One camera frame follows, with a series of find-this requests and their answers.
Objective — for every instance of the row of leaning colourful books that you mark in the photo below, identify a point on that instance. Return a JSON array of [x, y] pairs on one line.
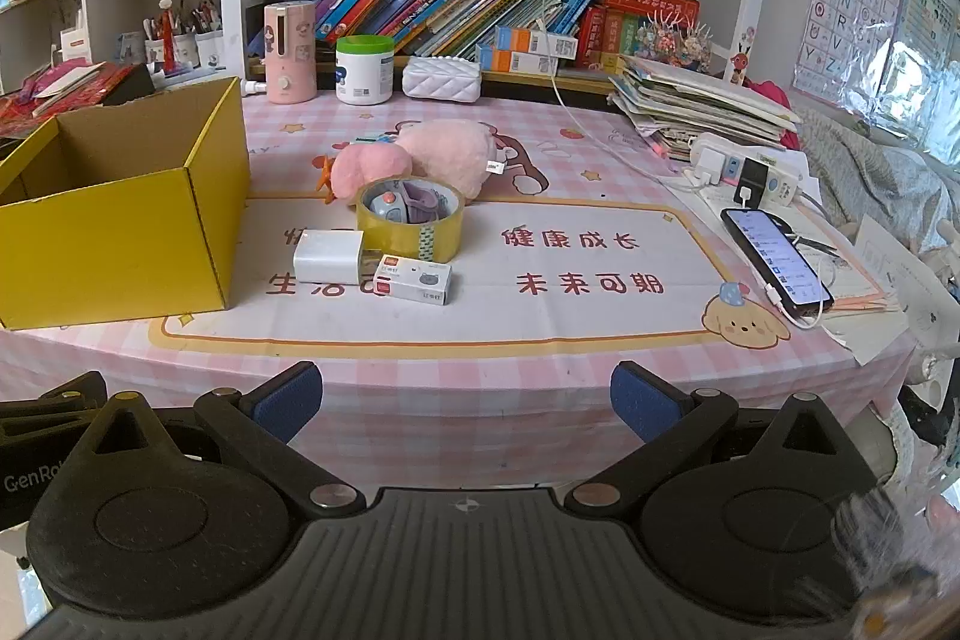
[[435, 6]]

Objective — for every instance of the orange and blue small boxes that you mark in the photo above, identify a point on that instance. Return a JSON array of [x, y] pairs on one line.
[[525, 48]]

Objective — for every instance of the pink plush toy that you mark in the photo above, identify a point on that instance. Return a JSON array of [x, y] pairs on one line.
[[442, 156]]

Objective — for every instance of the small purple plastic box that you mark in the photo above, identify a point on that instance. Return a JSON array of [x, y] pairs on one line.
[[429, 201]]

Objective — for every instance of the white quilted pouch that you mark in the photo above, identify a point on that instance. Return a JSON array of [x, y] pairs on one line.
[[442, 81]]

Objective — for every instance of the colourful flower ornament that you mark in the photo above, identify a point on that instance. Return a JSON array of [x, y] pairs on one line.
[[675, 40]]

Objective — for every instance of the clear tape roll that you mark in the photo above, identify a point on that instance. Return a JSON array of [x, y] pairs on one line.
[[409, 242]]

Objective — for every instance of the stack of magazines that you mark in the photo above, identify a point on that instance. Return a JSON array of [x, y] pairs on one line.
[[697, 100]]

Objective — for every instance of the white pen cups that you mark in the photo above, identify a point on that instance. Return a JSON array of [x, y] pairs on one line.
[[184, 48]]

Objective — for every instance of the white jar green lid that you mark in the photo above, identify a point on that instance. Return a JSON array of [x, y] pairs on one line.
[[365, 74]]

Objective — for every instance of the white cubby shelf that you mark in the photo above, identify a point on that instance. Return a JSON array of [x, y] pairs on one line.
[[105, 3]]

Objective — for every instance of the white eraser box red label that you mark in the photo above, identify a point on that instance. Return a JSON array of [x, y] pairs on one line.
[[416, 281]]

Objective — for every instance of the white charger block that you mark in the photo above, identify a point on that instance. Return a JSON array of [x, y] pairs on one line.
[[326, 257]]

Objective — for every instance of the black smartphone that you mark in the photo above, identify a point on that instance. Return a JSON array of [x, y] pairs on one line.
[[776, 261]]

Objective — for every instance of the pink printed tablecloth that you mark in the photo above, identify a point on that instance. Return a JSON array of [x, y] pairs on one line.
[[525, 325]]

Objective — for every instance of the alphabet wall poster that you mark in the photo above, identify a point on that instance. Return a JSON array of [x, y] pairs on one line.
[[847, 3]]

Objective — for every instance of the pink cylindrical humidifier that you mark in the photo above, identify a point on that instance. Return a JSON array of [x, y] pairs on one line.
[[289, 51]]

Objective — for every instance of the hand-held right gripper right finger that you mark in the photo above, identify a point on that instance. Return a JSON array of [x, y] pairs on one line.
[[637, 401]]

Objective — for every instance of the small grey blue toy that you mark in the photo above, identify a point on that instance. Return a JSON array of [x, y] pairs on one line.
[[390, 207]]

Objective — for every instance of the yellow cardboard box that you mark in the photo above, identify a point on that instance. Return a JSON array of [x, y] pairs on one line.
[[112, 235]]

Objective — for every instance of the white power strip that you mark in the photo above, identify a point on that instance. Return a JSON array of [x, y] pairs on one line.
[[750, 168]]

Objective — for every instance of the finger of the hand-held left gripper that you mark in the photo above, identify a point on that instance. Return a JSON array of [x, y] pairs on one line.
[[75, 394], [30, 426]]

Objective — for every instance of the loose white papers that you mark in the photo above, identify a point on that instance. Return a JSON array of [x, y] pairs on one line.
[[892, 280]]

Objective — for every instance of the grey blanket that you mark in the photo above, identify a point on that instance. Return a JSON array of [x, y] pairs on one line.
[[877, 175]]

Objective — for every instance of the red boxed book set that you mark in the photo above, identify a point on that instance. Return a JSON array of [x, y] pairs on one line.
[[645, 3]]

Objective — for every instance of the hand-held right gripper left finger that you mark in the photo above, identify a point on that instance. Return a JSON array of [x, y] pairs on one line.
[[289, 404]]

